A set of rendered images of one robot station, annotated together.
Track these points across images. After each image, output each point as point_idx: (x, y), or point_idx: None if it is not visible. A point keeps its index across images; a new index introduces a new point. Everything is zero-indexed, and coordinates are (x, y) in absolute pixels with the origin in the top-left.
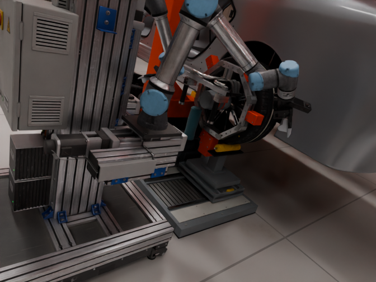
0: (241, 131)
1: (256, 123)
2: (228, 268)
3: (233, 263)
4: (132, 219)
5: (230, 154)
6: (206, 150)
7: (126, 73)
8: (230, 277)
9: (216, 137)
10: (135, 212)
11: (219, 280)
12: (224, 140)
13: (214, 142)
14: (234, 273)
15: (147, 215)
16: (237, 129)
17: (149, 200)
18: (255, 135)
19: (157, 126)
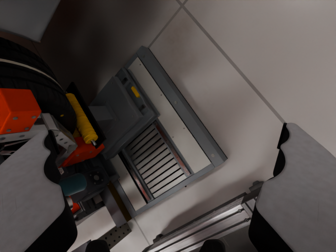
0: (54, 118)
1: (32, 105)
2: (262, 96)
3: (252, 89)
4: (251, 245)
5: (87, 107)
6: (96, 150)
7: None
8: (278, 95)
9: (74, 149)
10: (236, 239)
11: (286, 111)
12: (71, 129)
13: (80, 145)
14: (269, 89)
15: (240, 228)
16: (56, 132)
17: (208, 221)
18: (49, 83)
19: None
